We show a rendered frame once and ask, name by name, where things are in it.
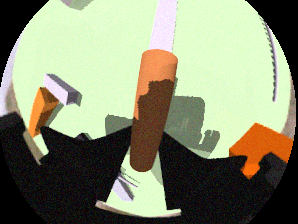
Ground grey rod with brown handle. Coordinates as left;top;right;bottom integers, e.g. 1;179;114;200
262;19;279;103

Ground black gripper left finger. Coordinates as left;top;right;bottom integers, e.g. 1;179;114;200
40;125;132;202

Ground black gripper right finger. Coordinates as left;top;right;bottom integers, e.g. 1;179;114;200
158;132;247;210

